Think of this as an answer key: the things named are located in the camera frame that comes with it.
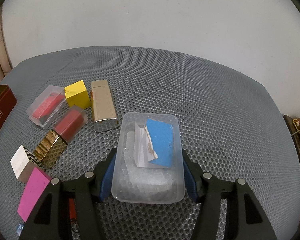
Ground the grey honeycomb table mat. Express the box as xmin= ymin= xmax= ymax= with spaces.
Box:
xmin=0 ymin=47 xmax=300 ymax=239

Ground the clear box with blue paper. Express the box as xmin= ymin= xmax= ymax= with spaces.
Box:
xmin=111 ymin=112 xmax=185 ymax=204

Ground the pink rectangular block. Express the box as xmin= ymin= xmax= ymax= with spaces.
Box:
xmin=17 ymin=167 xmax=51 ymax=221

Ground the blue patterned keychain case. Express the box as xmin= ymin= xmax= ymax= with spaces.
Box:
xmin=16 ymin=223 xmax=25 ymax=236

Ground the yellow striped cube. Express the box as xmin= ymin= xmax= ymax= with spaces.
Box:
xmin=64 ymin=80 xmax=91 ymax=109

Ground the white striped cube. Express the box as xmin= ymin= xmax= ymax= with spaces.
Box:
xmin=10 ymin=145 xmax=42 ymax=183

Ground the clear box with red card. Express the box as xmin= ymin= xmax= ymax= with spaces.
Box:
xmin=26 ymin=85 xmax=66 ymax=129

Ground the red rounded case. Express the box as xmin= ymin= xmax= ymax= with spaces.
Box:
xmin=69 ymin=198 xmax=77 ymax=222

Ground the gold lipstick with clear cap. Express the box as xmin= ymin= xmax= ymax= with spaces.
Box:
xmin=33 ymin=106 xmax=88 ymax=168

